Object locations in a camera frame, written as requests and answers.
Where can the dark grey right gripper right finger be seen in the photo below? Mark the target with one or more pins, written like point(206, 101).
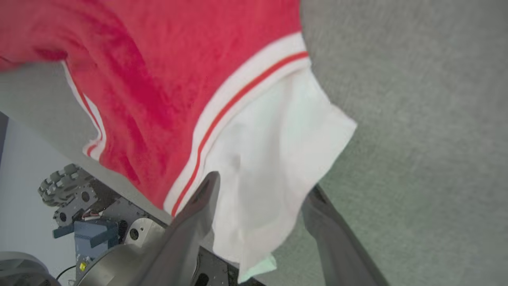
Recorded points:
point(337, 246)

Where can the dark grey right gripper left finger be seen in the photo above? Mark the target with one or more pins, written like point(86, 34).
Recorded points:
point(186, 234)

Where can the red and white garment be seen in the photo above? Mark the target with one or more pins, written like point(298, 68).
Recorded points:
point(166, 79)

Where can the blue box on robot base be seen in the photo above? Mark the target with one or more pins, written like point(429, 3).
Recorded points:
point(93, 238)

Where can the robot wheeled base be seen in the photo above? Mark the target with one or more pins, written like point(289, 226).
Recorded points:
point(119, 222)

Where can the grey mecanum wheel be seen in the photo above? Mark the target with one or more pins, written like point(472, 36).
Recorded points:
point(65, 184)

